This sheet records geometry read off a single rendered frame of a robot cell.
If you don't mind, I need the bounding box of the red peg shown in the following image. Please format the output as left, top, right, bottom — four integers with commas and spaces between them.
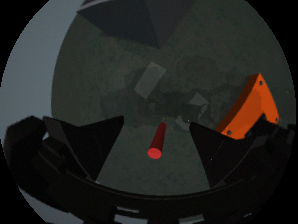
149, 123, 166, 159

